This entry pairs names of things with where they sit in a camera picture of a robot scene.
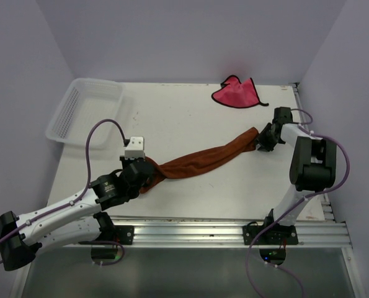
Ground brown towel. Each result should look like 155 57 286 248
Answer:
140 127 259 194

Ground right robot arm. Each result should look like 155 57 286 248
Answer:
244 107 337 245

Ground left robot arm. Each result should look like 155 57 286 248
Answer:
0 158 154 271

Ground pink towel black trim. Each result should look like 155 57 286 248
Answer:
211 74 269 109

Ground white plastic basket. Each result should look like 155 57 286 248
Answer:
45 78 125 147

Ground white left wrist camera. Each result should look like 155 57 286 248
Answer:
124 137 145 160

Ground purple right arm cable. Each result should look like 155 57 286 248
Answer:
245 108 351 298

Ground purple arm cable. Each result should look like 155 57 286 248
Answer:
245 108 351 298
0 119 129 271

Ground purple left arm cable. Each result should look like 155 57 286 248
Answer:
0 119 129 271

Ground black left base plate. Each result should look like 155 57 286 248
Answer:
112 225 135 245

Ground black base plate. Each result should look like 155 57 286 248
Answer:
112 225 135 245
242 222 299 245

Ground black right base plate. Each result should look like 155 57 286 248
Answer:
242 222 299 245

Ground aluminium mounting rail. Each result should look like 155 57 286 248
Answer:
112 217 352 248

